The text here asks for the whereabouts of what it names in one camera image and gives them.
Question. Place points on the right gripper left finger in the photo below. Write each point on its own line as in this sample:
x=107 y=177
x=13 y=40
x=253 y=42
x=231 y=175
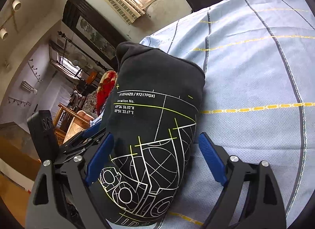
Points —
x=61 y=198

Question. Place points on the black yellow sweatshirt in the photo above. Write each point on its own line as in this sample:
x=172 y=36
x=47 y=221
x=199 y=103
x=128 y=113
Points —
x=152 y=114

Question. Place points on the wooden chair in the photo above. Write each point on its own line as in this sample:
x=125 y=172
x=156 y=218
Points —
x=68 y=123

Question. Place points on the red floral blanket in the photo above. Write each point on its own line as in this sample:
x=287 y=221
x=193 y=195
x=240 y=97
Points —
x=106 y=85

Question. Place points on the light blue checked bedsheet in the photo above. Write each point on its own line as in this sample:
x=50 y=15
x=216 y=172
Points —
x=252 y=157

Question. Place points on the dark framed wall painting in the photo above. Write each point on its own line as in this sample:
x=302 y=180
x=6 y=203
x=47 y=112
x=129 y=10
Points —
x=88 y=24

